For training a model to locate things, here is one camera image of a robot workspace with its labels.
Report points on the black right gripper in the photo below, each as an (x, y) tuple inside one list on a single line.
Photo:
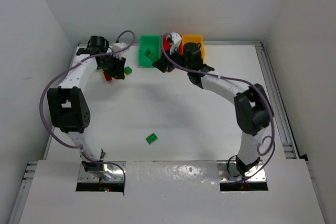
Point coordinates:
[(165, 64)]

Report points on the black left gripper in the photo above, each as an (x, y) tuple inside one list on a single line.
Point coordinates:
[(114, 67)]

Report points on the green yellow lego cluster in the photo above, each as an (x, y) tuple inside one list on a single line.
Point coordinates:
[(127, 70)]

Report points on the lego brick tower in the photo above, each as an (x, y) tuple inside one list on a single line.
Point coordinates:
[(107, 77)]

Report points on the green lego brick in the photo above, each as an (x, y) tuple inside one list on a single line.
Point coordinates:
[(149, 54), (151, 138)]

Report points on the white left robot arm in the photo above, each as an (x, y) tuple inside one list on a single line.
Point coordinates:
[(67, 105)]

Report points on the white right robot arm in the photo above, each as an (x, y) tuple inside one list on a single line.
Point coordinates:
[(253, 111)]

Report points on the yellow plastic bin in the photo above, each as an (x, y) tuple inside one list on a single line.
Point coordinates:
[(198, 39)]

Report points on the red plastic bin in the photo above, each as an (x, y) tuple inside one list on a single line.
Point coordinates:
[(166, 47)]

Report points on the green plastic bin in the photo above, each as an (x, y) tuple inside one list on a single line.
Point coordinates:
[(151, 42)]

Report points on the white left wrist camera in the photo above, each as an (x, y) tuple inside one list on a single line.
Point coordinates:
[(118, 49)]

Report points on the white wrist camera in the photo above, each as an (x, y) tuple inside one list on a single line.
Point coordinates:
[(118, 49), (174, 39)]

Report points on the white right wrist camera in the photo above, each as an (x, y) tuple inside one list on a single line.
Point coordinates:
[(174, 39)]

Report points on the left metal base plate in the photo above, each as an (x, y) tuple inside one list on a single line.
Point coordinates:
[(108, 173)]

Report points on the aluminium frame rail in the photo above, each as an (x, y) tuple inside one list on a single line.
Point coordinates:
[(283, 126)]

